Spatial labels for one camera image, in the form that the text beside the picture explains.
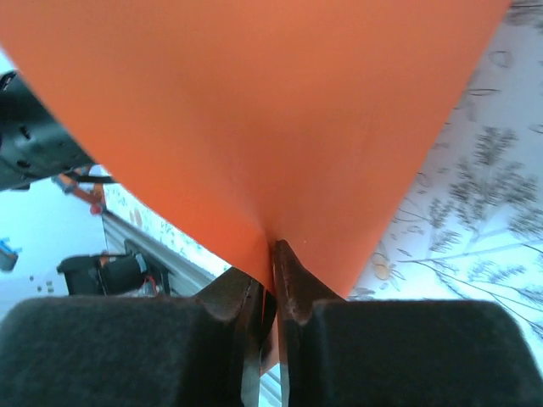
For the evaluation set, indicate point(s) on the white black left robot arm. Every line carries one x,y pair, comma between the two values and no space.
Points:
34,140

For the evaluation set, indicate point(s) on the grey floral tablecloth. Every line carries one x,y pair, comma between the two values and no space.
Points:
488,191

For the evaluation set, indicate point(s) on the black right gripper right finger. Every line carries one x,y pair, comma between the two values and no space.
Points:
403,352

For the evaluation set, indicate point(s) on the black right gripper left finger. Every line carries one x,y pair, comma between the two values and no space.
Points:
106,352

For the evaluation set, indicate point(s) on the orange wrapping paper sheet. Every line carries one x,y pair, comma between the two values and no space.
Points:
254,106

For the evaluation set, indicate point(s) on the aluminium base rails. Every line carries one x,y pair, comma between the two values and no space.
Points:
186,275

